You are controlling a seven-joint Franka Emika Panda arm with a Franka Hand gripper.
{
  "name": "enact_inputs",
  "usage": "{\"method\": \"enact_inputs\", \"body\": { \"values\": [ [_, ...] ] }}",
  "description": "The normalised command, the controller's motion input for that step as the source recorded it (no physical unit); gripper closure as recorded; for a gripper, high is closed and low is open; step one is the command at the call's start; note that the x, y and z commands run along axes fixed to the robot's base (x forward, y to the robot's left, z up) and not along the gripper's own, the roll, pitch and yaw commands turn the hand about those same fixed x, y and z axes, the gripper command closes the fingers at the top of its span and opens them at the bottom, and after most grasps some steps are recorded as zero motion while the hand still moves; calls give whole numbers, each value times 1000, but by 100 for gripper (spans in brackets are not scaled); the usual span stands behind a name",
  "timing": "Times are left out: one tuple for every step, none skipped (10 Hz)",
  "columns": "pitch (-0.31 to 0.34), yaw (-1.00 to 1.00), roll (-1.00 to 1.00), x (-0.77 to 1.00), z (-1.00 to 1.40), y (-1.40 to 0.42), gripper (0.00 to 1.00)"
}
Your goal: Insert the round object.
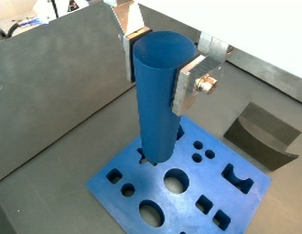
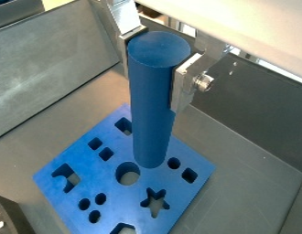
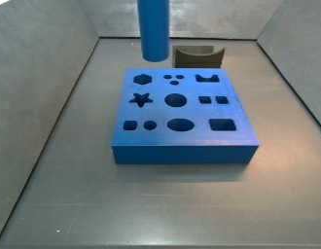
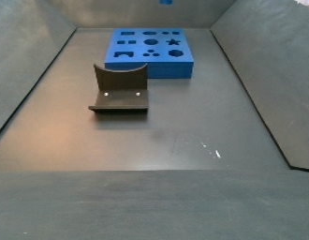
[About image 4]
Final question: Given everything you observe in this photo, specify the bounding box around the blue object at top edge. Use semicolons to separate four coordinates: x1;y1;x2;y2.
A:
159;0;174;5

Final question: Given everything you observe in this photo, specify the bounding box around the black curved holder stand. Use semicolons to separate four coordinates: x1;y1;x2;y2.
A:
89;65;149;113

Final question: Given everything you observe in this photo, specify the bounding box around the blue shape sorter block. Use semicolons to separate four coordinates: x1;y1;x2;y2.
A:
105;28;194;79

